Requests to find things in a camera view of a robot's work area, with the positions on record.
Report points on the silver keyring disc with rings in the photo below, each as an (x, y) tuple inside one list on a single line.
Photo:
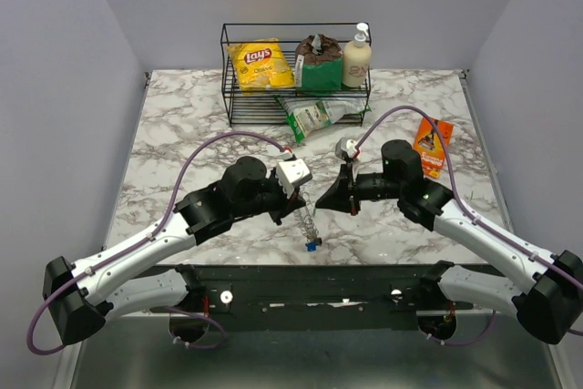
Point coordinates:
[(304, 216)]

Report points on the yellow Lays chips bag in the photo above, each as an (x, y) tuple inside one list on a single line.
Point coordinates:
[(260, 66)]

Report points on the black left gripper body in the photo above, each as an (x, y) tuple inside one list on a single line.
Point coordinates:
[(271, 196)]

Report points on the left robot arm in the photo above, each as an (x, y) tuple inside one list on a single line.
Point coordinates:
[(82, 296)]

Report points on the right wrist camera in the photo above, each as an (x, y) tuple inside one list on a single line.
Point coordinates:
[(346, 149)]

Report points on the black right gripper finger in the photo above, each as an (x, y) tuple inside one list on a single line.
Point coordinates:
[(334, 204), (340, 187)]

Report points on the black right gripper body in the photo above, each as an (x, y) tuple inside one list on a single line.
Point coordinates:
[(374, 186)]

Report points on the black wire rack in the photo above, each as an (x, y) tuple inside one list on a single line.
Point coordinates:
[(265, 105)]

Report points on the green white snack bag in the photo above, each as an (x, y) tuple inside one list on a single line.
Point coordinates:
[(305, 115)]

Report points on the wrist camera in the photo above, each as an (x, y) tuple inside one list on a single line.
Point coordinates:
[(292, 174), (346, 149)]

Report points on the orange razor box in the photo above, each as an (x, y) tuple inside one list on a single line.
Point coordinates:
[(428, 145)]

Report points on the green brown paper bag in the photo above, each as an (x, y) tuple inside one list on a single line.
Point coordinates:
[(318, 65)]

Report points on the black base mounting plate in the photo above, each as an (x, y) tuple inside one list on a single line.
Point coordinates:
[(309, 297)]

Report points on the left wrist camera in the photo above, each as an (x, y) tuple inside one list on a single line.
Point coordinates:
[(292, 174)]

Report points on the cream lotion pump bottle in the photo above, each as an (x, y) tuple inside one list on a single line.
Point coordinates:
[(357, 56)]

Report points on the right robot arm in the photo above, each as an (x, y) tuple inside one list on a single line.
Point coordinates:
[(541, 289)]

